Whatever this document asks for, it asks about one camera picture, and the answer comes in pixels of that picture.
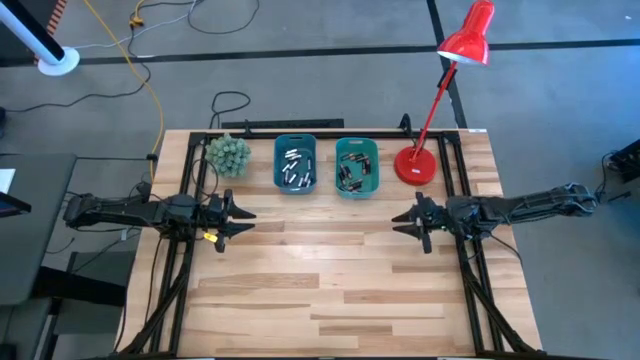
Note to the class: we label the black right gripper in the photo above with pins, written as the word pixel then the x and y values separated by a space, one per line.
pixel 425 227

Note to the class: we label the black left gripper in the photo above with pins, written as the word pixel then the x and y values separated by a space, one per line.
pixel 227 200

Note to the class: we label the green plastic bin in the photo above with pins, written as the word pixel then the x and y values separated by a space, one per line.
pixel 372 185

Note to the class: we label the black and copper AA battery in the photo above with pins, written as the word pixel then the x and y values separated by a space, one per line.
pixel 346 156
pixel 355 186
pixel 343 173
pixel 363 159
pixel 345 189
pixel 348 176
pixel 366 167
pixel 357 181
pixel 355 158

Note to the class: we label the blue plastic bin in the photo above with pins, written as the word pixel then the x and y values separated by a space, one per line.
pixel 280 150

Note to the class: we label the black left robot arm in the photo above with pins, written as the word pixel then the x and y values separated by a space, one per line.
pixel 125 212

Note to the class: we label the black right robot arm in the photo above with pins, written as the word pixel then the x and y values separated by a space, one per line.
pixel 525 205

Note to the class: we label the yellow tape tag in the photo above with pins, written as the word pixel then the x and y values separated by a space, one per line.
pixel 211 237

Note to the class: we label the red desk lamp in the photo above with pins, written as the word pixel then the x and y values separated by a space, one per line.
pixel 415 167

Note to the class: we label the green succulent in patterned pot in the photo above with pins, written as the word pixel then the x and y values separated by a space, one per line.
pixel 227 156

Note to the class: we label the black clamp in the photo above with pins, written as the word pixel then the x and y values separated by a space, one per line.
pixel 406 125

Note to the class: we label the black power adapter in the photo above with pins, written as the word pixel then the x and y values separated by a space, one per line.
pixel 145 188

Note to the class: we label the dark grey desk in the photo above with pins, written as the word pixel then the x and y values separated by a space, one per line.
pixel 40 235

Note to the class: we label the black equipment box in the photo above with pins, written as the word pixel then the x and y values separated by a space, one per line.
pixel 627 165

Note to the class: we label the yellow power plug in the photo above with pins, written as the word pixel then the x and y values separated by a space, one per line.
pixel 136 22

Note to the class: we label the white paper sheet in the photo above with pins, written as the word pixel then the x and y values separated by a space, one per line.
pixel 6 181

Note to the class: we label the white pole with round base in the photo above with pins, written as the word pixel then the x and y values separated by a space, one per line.
pixel 59 62

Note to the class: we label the orange black striped tape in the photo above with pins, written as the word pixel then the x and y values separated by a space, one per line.
pixel 59 7

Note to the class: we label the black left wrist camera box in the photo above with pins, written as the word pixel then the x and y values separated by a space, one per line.
pixel 215 210

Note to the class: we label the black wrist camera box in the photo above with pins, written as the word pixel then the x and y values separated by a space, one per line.
pixel 437 212
pixel 215 210

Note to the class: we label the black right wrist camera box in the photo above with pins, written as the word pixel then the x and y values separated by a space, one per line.
pixel 437 212

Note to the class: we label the black aluminium table frame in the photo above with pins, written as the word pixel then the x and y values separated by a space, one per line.
pixel 325 135

